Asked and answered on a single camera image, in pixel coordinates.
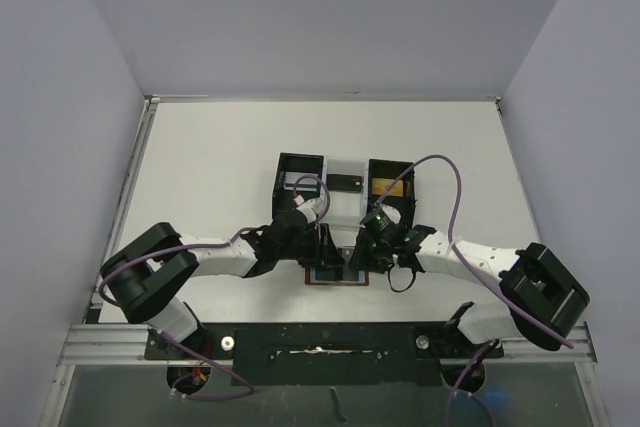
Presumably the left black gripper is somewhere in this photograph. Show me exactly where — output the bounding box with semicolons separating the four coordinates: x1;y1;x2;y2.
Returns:
276;223;343;268

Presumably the brown leather card holder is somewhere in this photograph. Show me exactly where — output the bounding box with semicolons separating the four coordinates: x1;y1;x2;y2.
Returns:
305;267;369;287

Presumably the black white three-bin tray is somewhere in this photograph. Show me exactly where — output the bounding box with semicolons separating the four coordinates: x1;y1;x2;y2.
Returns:
272;153;416;229

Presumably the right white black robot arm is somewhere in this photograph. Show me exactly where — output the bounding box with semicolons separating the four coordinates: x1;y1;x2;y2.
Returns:
349;207;590;356

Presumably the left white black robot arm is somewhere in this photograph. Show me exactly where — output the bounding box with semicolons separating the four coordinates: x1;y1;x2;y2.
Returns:
98;209;345;358

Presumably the gold credit card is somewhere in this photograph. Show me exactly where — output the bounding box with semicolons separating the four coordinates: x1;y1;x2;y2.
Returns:
371;177;404;197

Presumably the black credit card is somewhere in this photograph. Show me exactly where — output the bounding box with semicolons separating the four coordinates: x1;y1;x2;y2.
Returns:
326;174;363;194

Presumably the silver white card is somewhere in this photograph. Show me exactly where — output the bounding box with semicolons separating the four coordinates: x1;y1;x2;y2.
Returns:
283;172;319;192

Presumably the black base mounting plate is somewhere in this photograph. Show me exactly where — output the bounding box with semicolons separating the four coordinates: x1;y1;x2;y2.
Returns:
144;321;478;393

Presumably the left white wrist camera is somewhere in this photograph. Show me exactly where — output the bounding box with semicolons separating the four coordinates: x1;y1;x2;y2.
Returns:
293;195;326;223

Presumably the aluminium left rail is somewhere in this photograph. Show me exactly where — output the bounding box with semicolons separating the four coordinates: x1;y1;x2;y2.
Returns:
89;94;161;308

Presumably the aluminium rail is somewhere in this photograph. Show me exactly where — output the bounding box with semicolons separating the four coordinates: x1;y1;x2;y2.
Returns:
89;94;161;308
58;323;597;366

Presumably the aluminium front rail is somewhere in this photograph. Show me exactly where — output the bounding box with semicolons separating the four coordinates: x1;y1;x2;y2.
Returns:
58;323;597;366

